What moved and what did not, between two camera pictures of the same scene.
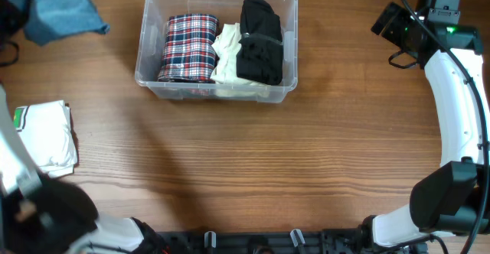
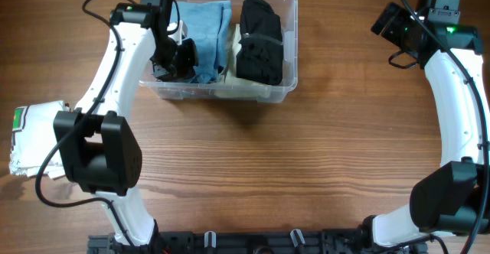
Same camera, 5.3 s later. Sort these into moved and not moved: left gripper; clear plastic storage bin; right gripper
Moved: left gripper
Not moved: right gripper; clear plastic storage bin
